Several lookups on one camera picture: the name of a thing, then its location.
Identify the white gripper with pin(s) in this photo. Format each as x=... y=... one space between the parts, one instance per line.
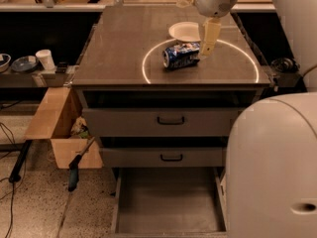
x=208 y=1

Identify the teal handled tool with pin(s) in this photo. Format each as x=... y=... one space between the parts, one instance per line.
x=73 y=178

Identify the blue pepsi can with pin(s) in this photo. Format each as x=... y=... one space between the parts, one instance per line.
x=181 y=55

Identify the grey bowl at left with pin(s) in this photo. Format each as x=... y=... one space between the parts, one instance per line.
x=4 y=62

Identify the black bar on floor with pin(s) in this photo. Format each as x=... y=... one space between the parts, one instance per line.
x=23 y=152

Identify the dark blue plate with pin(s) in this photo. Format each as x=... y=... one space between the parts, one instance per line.
x=25 y=64

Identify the grey drawer cabinet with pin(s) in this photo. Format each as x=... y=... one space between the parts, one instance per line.
x=123 y=68

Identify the grey top drawer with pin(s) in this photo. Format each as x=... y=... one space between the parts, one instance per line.
x=160 y=122

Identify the open cardboard box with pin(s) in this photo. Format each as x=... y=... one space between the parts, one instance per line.
x=53 y=121

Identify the white paper bowl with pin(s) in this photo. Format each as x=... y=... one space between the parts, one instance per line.
x=185 y=32

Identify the grey middle drawer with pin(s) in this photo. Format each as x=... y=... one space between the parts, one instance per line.
x=163 y=157

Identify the grey open bottom drawer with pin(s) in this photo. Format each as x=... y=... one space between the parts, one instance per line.
x=169 y=203

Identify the grey side shelf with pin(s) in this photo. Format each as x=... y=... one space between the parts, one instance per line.
x=38 y=78

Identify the white paper cup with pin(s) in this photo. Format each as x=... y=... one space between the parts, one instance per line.
x=46 y=59

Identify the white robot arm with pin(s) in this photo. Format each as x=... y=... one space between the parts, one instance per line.
x=271 y=163

